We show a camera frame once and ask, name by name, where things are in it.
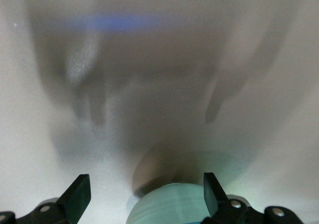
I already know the light green bowl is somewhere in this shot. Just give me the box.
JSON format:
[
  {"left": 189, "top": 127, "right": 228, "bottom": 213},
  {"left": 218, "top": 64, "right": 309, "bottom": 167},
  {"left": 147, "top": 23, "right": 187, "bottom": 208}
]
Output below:
[{"left": 126, "top": 183, "right": 210, "bottom": 224}]

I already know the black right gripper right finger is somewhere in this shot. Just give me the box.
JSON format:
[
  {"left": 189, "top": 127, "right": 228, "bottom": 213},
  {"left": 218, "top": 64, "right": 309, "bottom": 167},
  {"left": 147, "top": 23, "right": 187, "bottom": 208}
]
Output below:
[{"left": 203, "top": 172, "right": 251, "bottom": 224}]

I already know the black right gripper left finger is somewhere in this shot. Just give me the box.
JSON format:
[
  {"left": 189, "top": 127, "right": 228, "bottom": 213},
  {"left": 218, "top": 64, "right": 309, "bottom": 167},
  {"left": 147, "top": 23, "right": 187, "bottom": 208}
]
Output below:
[{"left": 16, "top": 174, "right": 92, "bottom": 224}]

